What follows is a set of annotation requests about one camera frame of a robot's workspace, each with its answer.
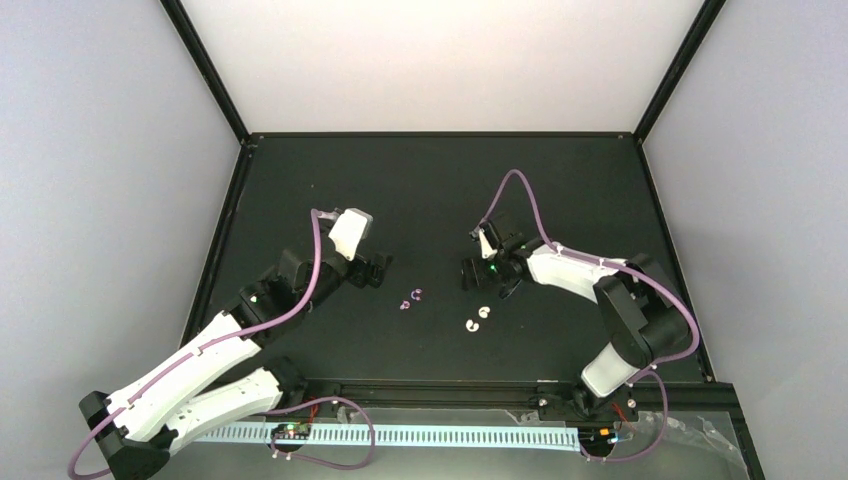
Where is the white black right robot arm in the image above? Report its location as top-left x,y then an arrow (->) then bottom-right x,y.
462,222 -> 700,419

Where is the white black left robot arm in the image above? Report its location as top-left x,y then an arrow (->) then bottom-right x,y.
79,250 -> 393,479

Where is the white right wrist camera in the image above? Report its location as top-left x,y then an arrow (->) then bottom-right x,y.
470,221 -> 498,260

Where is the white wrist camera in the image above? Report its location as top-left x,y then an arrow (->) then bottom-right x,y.
470,221 -> 498,260
328,208 -> 373,261

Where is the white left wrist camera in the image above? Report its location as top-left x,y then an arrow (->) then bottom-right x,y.
328,208 -> 373,261

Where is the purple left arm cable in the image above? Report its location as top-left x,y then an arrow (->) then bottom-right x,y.
66,209 -> 342,480

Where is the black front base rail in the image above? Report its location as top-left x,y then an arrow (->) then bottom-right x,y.
304,379 -> 574,409

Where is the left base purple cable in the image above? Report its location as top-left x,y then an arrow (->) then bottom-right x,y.
261,396 -> 377,472

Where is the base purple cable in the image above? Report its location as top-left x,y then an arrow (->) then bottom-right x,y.
261,396 -> 377,472
579,370 -> 670,464

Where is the white slotted cable duct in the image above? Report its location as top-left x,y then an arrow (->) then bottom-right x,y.
199,422 -> 580,452

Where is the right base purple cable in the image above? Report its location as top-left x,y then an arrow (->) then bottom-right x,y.
579,370 -> 670,464

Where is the black rear left frame post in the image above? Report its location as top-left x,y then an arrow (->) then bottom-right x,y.
160,0 -> 250,144

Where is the black frame post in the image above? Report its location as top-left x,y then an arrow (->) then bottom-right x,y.
160,0 -> 250,144
633,0 -> 726,145

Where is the black rear right frame post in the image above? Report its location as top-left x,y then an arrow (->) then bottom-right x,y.
633,0 -> 726,145

